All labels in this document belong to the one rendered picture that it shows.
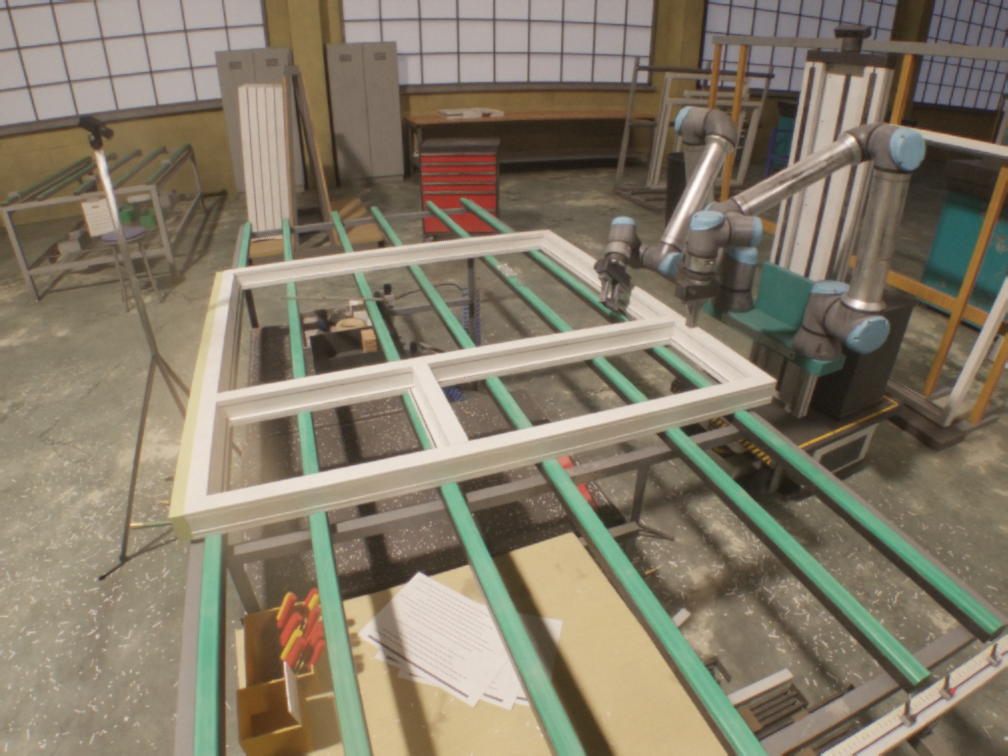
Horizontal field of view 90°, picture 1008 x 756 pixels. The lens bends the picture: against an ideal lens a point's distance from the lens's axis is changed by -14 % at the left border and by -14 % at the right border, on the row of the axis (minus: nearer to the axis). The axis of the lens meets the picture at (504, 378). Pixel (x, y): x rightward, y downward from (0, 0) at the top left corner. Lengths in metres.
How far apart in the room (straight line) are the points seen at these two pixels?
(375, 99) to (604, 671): 8.16
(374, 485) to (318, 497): 0.12
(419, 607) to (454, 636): 0.11
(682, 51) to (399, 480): 10.03
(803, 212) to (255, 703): 2.44
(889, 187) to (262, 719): 2.12
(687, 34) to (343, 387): 9.83
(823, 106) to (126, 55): 8.39
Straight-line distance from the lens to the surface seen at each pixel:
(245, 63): 8.64
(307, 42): 8.73
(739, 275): 2.58
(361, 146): 8.76
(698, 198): 2.22
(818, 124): 2.56
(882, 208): 2.07
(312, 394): 1.57
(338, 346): 2.44
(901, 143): 2.02
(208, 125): 9.20
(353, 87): 8.69
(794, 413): 2.75
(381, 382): 1.58
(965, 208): 5.31
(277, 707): 1.26
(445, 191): 5.38
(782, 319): 2.62
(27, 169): 9.85
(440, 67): 9.41
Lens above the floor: 1.69
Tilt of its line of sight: 30 degrees down
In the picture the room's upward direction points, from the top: straight up
